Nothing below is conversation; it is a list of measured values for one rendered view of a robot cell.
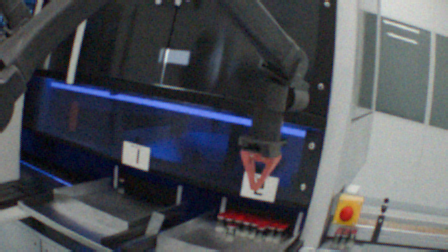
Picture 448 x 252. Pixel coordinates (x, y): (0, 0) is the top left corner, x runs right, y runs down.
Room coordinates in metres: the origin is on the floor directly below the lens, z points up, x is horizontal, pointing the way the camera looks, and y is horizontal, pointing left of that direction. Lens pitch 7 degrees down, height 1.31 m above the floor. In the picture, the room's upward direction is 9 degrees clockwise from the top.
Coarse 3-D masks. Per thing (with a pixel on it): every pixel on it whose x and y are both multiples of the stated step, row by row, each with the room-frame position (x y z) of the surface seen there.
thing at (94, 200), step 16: (64, 192) 1.31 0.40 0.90; (80, 192) 1.40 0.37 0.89; (96, 192) 1.47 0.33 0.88; (112, 192) 1.52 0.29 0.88; (80, 208) 1.22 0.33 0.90; (96, 208) 1.31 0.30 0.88; (112, 208) 1.36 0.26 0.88; (128, 208) 1.40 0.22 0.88; (144, 208) 1.44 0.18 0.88; (160, 208) 1.48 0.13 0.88; (176, 208) 1.43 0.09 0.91; (112, 224) 1.19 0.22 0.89; (128, 224) 1.17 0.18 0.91
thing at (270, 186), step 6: (246, 180) 1.35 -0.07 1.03; (270, 180) 1.33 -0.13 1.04; (276, 180) 1.33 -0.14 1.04; (246, 186) 1.35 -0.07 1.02; (264, 186) 1.34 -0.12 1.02; (270, 186) 1.33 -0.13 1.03; (276, 186) 1.33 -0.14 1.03; (246, 192) 1.35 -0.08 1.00; (252, 192) 1.35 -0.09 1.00; (258, 192) 1.34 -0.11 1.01; (264, 192) 1.34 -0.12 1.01; (270, 192) 1.33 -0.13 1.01; (258, 198) 1.34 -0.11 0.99; (264, 198) 1.34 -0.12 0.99; (270, 198) 1.33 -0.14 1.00
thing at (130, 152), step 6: (126, 144) 1.47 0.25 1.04; (132, 144) 1.46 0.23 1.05; (126, 150) 1.47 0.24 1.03; (132, 150) 1.46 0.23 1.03; (144, 150) 1.45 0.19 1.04; (126, 156) 1.47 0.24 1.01; (132, 156) 1.46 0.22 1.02; (144, 156) 1.45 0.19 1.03; (126, 162) 1.47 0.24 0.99; (132, 162) 1.46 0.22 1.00; (138, 162) 1.46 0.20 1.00; (144, 162) 1.45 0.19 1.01; (144, 168) 1.45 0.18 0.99
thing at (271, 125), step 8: (256, 112) 1.06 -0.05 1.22; (264, 112) 1.05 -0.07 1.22; (272, 112) 1.05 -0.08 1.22; (280, 112) 1.05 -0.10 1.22; (256, 120) 1.05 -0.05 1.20; (264, 120) 1.05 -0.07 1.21; (272, 120) 1.05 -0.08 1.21; (280, 120) 1.06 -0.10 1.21; (256, 128) 1.05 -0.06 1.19; (264, 128) 1.05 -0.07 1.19; (272, 128) 1.05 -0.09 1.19; (280, 128) 1.06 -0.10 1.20; (248, 136) 1.07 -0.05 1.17; (256, 136) 1.05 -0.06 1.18; (264, 136) 1.05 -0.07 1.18; (272, 136) 1.05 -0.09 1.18; (240, 144) 1.04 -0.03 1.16; (248, 144) 1.03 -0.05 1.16; (256, 144) 1.03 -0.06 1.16; (264, 144) 1.02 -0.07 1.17; (272, 144) 1.02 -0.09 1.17; (280, 144) 1.06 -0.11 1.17
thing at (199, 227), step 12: (204, 216) 1.39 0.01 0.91; (180, 228) 1.25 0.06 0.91; (192, 228) 1.33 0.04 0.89; (204, 228) 1.37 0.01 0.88; (168, 240) 1.13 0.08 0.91; (180, 240) 1.22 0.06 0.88; (192, 240) 1.24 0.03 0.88; (204, 240) 1.26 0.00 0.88; (216, 240) 1.27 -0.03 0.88; (240, 240) 1.30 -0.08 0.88; (252, 240) 1.31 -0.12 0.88; (264, 240) 1.32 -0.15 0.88; (288, 240) 1.34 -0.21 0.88
